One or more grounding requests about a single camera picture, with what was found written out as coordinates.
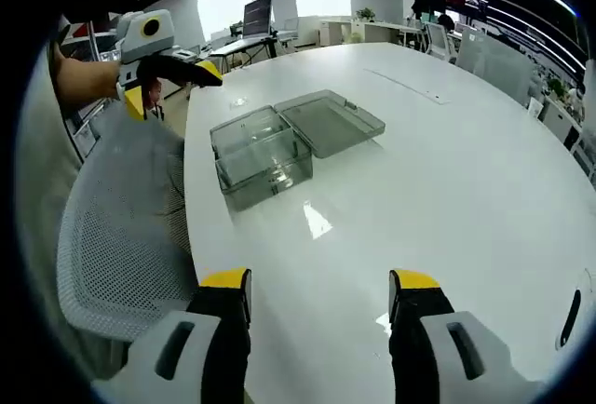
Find person's left hand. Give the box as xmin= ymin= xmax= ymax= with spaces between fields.
xmin=83 ymin=55 xmax=123 ymax=108

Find white table cable hatch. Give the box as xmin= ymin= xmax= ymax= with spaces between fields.
xmin=361 ymin=66 xmax=452 ymax=106

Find dark computer monitor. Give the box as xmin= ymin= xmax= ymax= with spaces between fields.
xmin=241 ymin=0 xmax=275 ymax=41

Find red wall display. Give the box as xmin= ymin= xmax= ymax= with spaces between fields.
xmin=441 ymin=0 xmax=491 ymax=19

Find white mesh office chair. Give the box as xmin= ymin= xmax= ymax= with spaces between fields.
xmin=55 ymin=108 xmax=199 ymax=343

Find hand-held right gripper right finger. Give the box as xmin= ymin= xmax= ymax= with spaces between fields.
xmin=388 ymin=268 xmax=549 ymax=404

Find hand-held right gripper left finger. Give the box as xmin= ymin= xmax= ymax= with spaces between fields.
xmin=92 ymin=267 xmax=253 ymax=404

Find grey desk black legs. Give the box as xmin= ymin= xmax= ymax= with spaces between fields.
xmin=208 ymin=31 xmax=302 ymax=73

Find white low cabinet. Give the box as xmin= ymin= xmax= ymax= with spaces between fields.
xmin=318 ymin=17 xmax=412 ymax=47

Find clear grey guide fixture box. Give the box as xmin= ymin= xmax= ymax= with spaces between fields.
xmin=209 ymin=88 xmax=387 ymax=213

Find long clear plastic divider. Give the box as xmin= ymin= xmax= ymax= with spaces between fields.
xmin=215 ymin=129 xmax=300 ymax=166

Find black marker pen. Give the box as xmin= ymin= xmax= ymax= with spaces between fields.
xmin=555 ymin=287 xmax=584 ymax=353

